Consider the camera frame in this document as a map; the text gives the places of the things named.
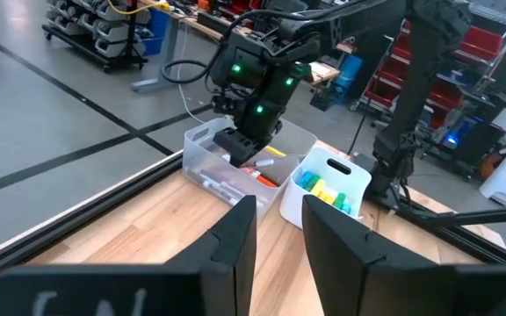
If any yellow overhead cable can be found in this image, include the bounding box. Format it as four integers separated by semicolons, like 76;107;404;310
105;0;170;15

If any red bin rack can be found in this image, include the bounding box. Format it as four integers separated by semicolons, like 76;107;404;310
362;19;506;118

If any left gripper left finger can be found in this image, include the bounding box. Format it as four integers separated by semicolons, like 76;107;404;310
0;196;257;316

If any white floor cable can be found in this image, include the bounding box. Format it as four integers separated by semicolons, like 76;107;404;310
177;25;208;126

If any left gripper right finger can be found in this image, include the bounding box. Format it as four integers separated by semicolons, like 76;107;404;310
301;196;506;316

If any grey desk foot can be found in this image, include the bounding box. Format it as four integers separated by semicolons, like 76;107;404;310
130;17;179;92

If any yellow Sharpie highlighter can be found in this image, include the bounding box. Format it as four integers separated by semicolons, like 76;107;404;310
310;178;328;198

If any slim yellow highlighter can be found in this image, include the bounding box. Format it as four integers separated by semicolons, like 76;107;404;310
264;145;288;159

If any magenta Expo dry-erase marker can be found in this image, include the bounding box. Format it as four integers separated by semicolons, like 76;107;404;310
240;167;280;190

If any blue highlighter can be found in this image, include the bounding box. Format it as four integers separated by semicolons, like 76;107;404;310
297;169;315;188

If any blue container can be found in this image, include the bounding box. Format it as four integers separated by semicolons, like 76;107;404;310
336;54;364;91

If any clear plastic bin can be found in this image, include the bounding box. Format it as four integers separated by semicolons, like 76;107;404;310
270;118;319;170
181;116;300;223

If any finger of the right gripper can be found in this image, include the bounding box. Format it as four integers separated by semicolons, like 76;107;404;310
212;126;245;167
242;135;276;167

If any cart with grey bins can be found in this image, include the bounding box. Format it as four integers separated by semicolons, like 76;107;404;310
44;0;148;74

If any white plastic bin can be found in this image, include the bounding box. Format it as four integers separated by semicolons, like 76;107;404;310
278;146;373;231

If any blue crate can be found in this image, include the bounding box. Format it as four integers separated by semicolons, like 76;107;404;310
141;8;170;56

